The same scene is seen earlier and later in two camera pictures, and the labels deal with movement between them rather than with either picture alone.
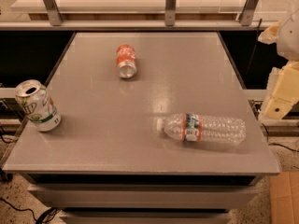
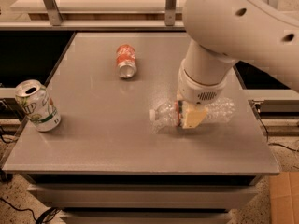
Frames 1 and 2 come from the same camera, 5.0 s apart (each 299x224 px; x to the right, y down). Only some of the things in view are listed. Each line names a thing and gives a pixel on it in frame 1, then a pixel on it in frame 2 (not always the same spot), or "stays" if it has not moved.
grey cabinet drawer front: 144,195 stays
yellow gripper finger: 270,35 -> 178,95
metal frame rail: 55,22 stays
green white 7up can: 34,99 stays
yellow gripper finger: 283,88 -> 194,115
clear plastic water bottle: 201,130 -> 164,115
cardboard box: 284,198 stays
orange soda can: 126,62 stays
